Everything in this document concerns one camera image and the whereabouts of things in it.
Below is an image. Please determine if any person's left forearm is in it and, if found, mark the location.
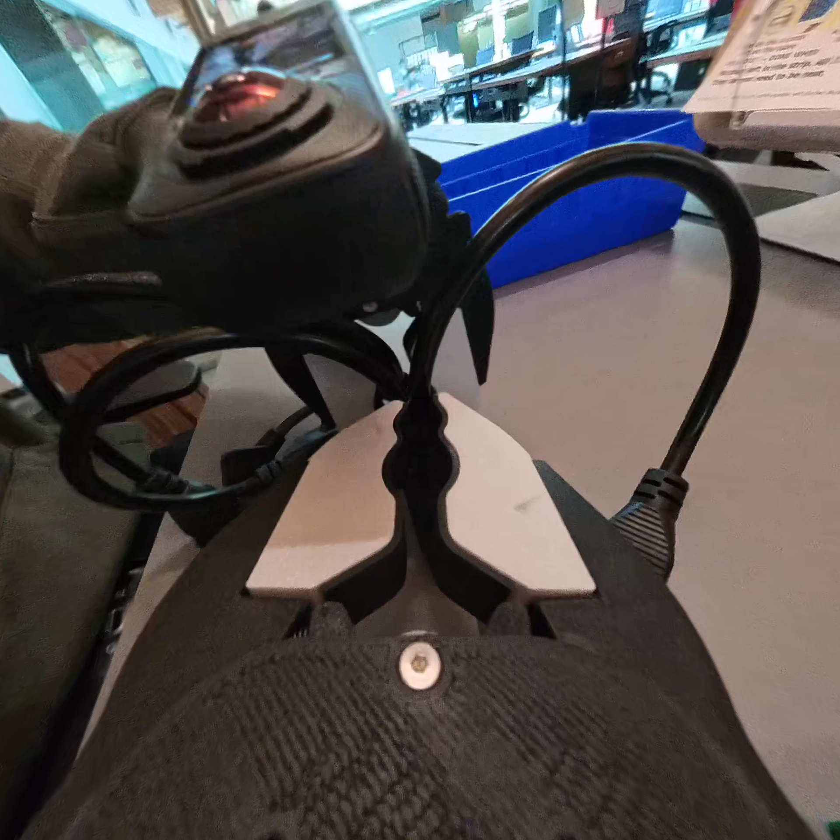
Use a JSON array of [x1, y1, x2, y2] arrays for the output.
[[0, 88, 181, 283]]

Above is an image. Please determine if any printed instruction sheet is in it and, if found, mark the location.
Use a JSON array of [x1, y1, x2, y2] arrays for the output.
[[686, 0, 840, 116]]

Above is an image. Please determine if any blue plastic bin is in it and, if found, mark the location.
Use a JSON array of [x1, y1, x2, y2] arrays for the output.
[[436, 108, 706, 291]]

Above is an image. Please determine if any person's olive clothing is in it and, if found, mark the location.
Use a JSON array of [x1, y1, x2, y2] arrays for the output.
[[0, 387, 172, 840]]

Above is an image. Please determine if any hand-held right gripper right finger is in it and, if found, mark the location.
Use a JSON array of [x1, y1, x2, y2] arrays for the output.
[[433, 392, 598, 624]]

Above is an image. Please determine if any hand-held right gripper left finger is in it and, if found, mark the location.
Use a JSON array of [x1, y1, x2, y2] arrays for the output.
[[245, 400, 409, 624]]

